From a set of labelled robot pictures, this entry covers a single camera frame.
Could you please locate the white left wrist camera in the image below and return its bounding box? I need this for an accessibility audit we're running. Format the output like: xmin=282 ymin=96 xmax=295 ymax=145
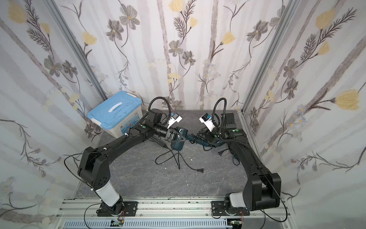
xmin=167 ymin=113 xmax=182 ymax=129

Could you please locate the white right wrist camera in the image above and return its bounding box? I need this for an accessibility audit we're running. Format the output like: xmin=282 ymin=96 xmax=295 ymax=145
xmin=199 ymin=113 xmax=218 ymax=132

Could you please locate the blue lid storage box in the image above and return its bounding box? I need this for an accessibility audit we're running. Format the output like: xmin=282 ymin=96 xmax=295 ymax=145
xmin=87 ymin=91 xmax=143 ymax=138

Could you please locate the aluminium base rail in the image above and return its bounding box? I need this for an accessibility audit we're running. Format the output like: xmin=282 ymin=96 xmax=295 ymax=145
xmin=52 ymin=197 xmax=294 ymax=229

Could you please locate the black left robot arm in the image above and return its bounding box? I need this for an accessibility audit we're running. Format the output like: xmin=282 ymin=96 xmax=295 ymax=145
xmin=77 ymin=96 xmax=172 ymax=217

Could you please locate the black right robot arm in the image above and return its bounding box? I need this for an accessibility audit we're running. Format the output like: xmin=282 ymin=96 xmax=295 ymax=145
xmin=199 ymin=108 xmax=282 ymax=215

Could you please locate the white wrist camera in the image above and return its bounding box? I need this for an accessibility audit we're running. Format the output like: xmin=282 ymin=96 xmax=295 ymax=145
xmin=167 ymin=113 xmax=182 ymax=129
xmin=199 ymin=113 xmax=218 ymax=132

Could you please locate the dark green hair dryer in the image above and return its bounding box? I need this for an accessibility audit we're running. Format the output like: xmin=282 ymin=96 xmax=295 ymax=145
xmin=170 ymin=127 xmax=213 ymax=151

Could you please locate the black hair dryer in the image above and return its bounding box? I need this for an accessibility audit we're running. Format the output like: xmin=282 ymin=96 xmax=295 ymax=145
xmin=151 ymin=136 xmax=168 ymax=148

